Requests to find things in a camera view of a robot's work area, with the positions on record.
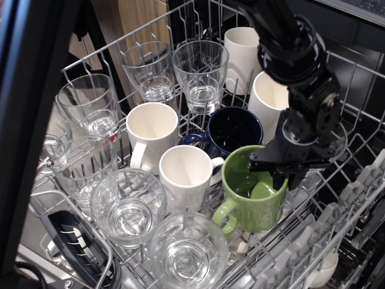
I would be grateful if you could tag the clear glass front centre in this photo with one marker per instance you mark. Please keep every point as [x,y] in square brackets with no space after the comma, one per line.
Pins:
[188,250]

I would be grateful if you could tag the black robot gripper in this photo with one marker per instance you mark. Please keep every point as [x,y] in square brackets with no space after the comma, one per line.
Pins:
[301,139]

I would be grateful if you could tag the white mug left centre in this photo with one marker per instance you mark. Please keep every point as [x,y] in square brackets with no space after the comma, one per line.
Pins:
[152,130]

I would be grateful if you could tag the white bowl lower rack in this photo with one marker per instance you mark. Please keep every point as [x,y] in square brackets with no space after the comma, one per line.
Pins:
[319,278]

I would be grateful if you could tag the green ceramic mug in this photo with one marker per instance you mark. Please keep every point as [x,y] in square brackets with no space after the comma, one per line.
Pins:
[251,203]

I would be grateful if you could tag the grey plastic tine holder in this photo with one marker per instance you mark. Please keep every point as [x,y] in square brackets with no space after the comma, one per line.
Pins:
[318,227]

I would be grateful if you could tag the clear glass front left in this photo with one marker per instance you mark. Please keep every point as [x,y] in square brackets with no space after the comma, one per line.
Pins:
[127,206]

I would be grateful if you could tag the tall clear glass left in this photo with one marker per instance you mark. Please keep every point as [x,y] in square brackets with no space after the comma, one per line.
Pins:
[91,103]

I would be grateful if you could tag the grey wire dishwasher rack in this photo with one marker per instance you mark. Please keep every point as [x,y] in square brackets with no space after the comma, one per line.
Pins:
[361,254]

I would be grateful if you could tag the clear glass far left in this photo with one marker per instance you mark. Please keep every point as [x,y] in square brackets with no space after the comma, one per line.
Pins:
[58,133]

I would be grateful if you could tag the white mug right tilted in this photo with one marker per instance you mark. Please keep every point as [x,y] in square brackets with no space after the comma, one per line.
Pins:
[267,99]

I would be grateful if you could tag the black rack handle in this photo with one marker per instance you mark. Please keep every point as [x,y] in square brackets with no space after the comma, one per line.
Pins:
[76,244]

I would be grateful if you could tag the clear glass back centre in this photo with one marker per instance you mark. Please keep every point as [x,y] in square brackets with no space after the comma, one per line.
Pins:
[200,67]

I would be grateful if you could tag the clear glass back left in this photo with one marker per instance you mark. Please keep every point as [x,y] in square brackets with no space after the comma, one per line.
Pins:
[149,69]

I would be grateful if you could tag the clear glass right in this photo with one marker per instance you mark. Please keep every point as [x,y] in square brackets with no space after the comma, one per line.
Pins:
[338,144]

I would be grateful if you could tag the white mug front centre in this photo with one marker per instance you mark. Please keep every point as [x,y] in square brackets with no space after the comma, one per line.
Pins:
[187,173]

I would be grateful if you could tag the dark blue mug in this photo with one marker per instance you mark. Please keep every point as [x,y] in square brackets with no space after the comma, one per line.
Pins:
[229,129]

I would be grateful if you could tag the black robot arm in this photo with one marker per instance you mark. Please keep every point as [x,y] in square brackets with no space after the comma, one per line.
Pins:
[293,54]

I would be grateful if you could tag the white mug back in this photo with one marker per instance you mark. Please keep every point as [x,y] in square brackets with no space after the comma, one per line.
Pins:
[243,66]

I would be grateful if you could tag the clear glass lower left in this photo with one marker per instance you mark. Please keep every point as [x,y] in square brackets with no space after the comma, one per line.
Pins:
[80,164]

